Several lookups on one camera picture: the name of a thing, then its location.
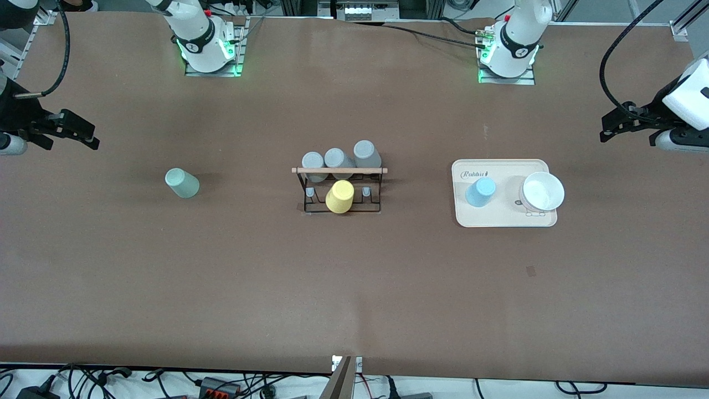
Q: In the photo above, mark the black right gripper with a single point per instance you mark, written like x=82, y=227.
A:
x=16, y=115

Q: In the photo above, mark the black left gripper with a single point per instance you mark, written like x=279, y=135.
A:
x=649, y=117

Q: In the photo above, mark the pale green cup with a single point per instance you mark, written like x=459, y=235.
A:
x=183, y=184

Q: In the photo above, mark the light blue cup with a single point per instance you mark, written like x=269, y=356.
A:
x=479, y=193

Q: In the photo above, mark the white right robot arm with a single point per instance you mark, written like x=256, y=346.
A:
x=194, y=27

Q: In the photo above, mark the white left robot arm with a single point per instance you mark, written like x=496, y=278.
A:
x=520, y=33

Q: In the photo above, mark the white bowl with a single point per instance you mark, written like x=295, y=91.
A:
x=543, y=191

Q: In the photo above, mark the beige rabbit print tray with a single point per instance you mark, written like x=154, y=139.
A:
x=498, y=216

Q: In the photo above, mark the grey cup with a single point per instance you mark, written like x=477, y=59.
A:
x=337, y=159
x=313, y=162
x=366, y=153

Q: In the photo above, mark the black power adapter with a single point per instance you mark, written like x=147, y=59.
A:
x=36, y=393

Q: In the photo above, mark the yellow cup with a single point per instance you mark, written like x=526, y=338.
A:
x=339, y=198

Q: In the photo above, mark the grey power strip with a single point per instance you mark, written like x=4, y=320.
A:
x=359, y=10

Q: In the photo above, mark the black terminal block orange levers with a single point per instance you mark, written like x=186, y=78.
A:
x=219, y=388

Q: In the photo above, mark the black plug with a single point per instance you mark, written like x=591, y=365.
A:
x=412, y=395

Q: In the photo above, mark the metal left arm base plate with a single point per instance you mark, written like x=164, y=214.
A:
x=529, y=80

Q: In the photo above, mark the aluminium corner bracket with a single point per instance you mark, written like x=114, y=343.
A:
x=679, y=30
x=45, y=18

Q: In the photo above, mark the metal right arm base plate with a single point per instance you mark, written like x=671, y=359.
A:
x=239, y=50

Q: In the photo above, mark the white mounting bracket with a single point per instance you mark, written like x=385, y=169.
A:
x=358, y=364

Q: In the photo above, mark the grey camera mount beam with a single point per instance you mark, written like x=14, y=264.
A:
x=339, y=385

